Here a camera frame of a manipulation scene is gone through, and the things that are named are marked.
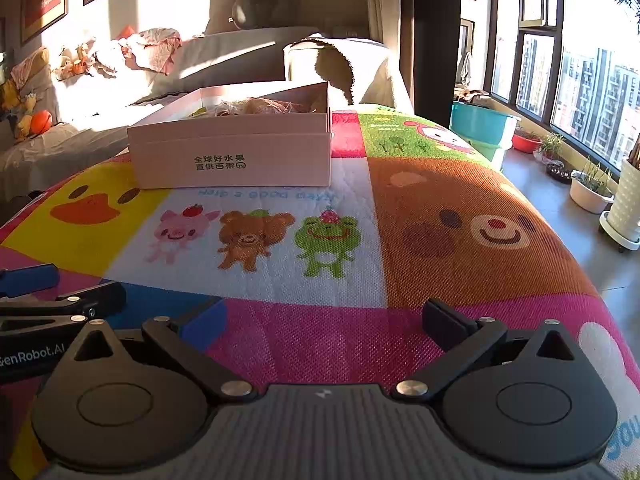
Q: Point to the teal and green buckets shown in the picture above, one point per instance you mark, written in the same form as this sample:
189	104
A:
480	125

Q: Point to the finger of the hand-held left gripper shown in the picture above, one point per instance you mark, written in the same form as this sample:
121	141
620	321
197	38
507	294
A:
95	300
27	280

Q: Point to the grey neck pillow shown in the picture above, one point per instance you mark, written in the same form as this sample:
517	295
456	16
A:
265	5

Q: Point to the small green potted plant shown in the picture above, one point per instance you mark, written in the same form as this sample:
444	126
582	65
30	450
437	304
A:
551	147

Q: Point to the white pot with grass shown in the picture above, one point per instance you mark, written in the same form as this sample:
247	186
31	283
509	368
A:
590	195

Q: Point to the small plush toys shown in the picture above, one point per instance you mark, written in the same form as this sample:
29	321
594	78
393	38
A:
75	65

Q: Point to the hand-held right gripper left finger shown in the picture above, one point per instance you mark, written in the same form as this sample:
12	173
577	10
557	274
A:
205	322

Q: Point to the grey sofa pillow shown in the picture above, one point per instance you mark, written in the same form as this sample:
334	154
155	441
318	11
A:
235	57

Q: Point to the dark framed window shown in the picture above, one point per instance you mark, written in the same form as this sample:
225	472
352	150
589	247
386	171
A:
555	40

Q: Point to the beige covered sofa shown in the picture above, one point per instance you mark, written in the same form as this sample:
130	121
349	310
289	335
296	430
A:
90	120

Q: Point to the beige curtain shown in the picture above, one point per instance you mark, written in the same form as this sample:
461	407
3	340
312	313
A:
387	0

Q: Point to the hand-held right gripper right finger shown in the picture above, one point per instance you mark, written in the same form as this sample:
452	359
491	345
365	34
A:
445	325

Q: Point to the red plant pot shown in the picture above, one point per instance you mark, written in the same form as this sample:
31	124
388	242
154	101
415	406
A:
526	142

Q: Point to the dark plant bowl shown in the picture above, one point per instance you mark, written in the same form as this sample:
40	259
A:
559	172

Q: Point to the orange ball toy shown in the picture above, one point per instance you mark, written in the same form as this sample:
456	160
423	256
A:
42	121

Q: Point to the yellow plush toy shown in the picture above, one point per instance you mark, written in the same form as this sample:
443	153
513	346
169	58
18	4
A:
17	110

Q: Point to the pink crumpled cloth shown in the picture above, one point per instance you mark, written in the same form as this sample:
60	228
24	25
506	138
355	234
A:
145	52

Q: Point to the tall white planter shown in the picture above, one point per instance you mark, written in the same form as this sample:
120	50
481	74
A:
625	205

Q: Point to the round bun clear packet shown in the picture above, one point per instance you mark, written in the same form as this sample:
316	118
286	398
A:
267	105

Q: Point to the cartoon printed blanket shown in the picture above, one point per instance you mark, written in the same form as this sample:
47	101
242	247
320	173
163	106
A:
425	240

